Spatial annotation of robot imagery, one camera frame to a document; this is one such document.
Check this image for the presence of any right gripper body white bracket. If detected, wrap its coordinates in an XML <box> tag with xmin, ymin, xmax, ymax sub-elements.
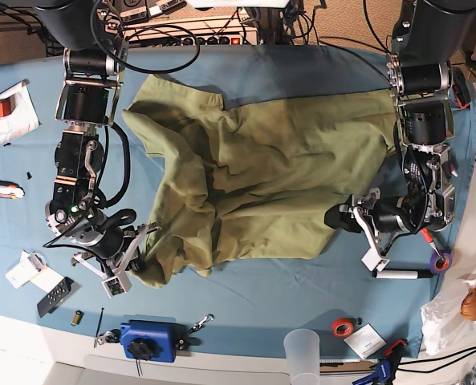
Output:
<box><xmin>71</xmin><ymin>222</ymin><xmax>161</xmax><ymax>298</ymax></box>

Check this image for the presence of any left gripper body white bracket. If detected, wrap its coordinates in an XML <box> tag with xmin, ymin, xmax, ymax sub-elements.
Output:
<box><xmin>344</xmin><ymin>188</ymin><xmax>406</xmax><ymax>271</ymax></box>

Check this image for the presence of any olive green t-shirt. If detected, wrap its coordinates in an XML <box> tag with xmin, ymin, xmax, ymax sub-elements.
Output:
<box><xmin>122</xmin><ymin>76</ymin><xmax>395</xmax><ymax>289</ymax></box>

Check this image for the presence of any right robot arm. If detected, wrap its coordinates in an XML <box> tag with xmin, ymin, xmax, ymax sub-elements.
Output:
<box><xmin>34</xmin><ymin>1</ymin><xmax>158</xmax><ymax>298</ymax></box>

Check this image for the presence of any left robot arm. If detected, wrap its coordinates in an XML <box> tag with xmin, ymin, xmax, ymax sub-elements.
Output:
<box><xmin>325</xmin><ymin>1</ymin><xmax>476</xmax><ymax>274</ymax></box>

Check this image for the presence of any black white marker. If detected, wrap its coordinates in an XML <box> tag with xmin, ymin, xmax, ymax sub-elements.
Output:
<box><xmin>372</xmin><ymin>269</ymin><xmax>434</xmax><ymax>280</ymax></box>

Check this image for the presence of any black zip tie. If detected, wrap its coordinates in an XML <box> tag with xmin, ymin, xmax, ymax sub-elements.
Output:
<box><xmin>95</xmin><ymin>307</ymin><xmax>104</xmax><ymax>341</ymax></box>

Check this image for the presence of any small green battery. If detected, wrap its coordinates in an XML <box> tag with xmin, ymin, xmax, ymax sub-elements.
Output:
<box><xmin>71</xmin><ymin>310</ymin><xmax>83</xmax><ymax>326</ymax></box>

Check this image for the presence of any purple tape roll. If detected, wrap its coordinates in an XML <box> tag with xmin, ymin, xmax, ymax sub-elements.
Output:
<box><xmin>429</xmin><ymin>251</ymin><xmax>453</xmax><ymax>274</ymax></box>

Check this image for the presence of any red tape roll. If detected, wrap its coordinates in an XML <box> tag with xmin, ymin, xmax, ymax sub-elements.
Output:
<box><xmin>332</xmin><ymin>318</ymin><xmax>354</xmax><ymax>338</ymax></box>

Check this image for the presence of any black remote control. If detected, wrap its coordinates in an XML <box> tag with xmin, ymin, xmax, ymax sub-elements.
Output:
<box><xmin>37</xmin><ymin>277</ymin><xmax>74</xmax><ymax>318</ymax></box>

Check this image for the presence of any white paper note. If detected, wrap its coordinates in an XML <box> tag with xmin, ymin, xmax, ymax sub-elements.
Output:
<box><xmin>344</xmin><ymin>324</ymin><xmax>386</xmax><ymax>359</ymax></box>

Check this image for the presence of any white card packet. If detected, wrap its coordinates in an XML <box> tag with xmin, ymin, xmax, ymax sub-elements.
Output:
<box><xmin>5</xmin><ymin>250</ymin><xmax>64</xmax><ymax>292</ymax></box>

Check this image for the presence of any silver carabiner clip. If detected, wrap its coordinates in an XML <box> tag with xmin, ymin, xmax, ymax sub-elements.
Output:
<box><xmin>188</xmin><ymin>314</ymin><xmax>214</xmax><ymax>334</ymax></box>

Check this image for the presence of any white plastic bag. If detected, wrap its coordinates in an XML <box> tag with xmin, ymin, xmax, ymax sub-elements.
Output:
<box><xmin>421</xmin><ymin>269</ymin><xmax>476</xmax><ymax>355</ymax></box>

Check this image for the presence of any blue orange bar clamp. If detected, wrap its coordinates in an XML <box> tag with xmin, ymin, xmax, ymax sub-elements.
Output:
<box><xmin>352</xmin><ymin>338</ymin><xmax>407</xmax><ymax>385</ymax></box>

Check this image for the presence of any translucent plastic cup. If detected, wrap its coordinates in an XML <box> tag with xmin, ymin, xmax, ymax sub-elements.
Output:
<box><xmin>283</xmin><ymin>329</ymin><xmax>320</xmax><ymax>385</ymax></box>

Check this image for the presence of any blue table cloth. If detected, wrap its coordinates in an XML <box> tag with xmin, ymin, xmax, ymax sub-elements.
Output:
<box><xmin>0</xmin><ymin>46</ymin><xmax>476</xmax><ymax>359</ymax></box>

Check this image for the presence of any purple glue tube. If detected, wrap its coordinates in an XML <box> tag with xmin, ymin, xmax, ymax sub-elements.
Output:
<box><xmin>450</xmin><ymin>163</ymin><xmax>458</xmax><ymax>177</ymax></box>

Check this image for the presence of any orange white utility knife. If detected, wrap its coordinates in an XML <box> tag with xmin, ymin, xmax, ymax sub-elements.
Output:
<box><xmin>0</xmin><ymin>180</ymin><xmax>25</xmax><ymax>199</ymax></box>

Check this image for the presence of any black red corner clamp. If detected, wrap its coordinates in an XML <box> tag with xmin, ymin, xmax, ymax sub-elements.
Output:
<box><xmin>452</xmin><ymin>67</ymin><xmax>471</xmax><ymax>110</ymax></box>

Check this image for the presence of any small red box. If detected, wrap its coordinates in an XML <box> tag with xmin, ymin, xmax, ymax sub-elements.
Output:
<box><xmin>0</xmin><ymin>99</ymin><xmax>12</xmax><ymax>119</ymax></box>

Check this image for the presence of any white power strip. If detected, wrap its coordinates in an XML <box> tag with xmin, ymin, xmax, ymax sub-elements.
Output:
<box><xmin>124</xmin><ymin>14</ymin><xmax>259</xmax><ymax>46</ymax></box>

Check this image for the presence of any red handled screwdriver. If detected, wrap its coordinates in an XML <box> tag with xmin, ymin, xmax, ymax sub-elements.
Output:
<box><xmin>420</xmin><ymin>229</ymin><xmax>442</xmax><ymax>257</ymax></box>

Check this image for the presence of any blue clamp mount block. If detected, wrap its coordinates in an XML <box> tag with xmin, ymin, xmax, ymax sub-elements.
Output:
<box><xmin>120</xmin><ymin>320</ymin><xmax>177</xmax><ymax>363</ymax></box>

